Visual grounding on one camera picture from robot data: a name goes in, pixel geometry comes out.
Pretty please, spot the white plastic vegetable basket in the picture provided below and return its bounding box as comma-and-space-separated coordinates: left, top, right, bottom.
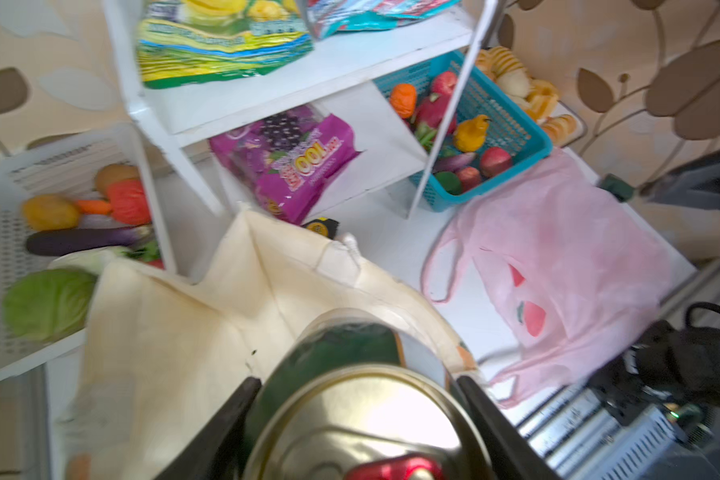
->
0, 123, 177, 382

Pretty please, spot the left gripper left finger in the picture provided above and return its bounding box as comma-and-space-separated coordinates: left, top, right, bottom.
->
155, 377, 262, 480

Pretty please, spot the purple eggplant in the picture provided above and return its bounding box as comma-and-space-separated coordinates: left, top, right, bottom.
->
25, 225, 155, 257

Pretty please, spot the teal plastic fruit basket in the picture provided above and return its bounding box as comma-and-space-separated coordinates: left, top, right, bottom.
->
374, 52, 552, 212

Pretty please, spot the green white drink can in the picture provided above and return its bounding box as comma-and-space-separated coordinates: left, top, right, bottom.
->
240, 309, 495, 479

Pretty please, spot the white bread tray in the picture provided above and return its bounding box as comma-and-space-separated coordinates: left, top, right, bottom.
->
475, 46, 587, 148

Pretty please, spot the yellow black tape measure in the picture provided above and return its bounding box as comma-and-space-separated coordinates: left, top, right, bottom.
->
302, 217, 340, 240

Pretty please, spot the yellow green snack bag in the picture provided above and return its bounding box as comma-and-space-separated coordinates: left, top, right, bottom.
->
137, 0, 313, 89

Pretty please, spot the yellow pear fruit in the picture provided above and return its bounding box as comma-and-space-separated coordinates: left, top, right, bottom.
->
453, 114, 491, 153

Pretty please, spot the pink plastic grocery bag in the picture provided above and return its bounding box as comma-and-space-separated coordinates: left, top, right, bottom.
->
421, 149, 673, 409

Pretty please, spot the purple grape candy bag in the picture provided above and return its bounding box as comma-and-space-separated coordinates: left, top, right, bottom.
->
209, 104, 360, 224

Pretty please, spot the cream canvas tote bag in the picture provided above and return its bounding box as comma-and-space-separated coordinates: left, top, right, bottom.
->
57, 210, 476, 479

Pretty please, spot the red tomato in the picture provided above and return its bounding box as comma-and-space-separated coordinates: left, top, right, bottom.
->
106, 179, 151, 226

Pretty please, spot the teal red snack bag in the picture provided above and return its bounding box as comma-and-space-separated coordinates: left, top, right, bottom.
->
306, 0, 459, 39

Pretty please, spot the white two-tier shelf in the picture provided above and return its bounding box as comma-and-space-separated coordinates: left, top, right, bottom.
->
98, 0, 508, 274

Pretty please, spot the red apple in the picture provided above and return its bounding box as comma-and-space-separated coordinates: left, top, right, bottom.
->
429, 71, 458, 97

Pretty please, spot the pink dragon fruit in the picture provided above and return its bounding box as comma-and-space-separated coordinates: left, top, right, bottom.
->
411, 93, 451, 152

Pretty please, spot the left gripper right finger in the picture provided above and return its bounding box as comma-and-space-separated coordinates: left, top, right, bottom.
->
456, 376, 561, 480

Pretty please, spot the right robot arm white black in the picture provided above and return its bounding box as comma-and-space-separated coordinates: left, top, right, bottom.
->
587, 149, 720, 426

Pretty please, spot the green tape dispenser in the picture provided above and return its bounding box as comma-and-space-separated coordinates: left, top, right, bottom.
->
597, 174, 635, 203

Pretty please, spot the orange fruit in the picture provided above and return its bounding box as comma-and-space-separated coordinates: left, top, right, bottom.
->
388, 83, 418, 119

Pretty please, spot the green cabbage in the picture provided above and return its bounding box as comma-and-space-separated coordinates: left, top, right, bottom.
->
2, 269, 97, 342

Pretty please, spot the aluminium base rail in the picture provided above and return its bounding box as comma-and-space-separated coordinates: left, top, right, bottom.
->
507, 260, 720, 479

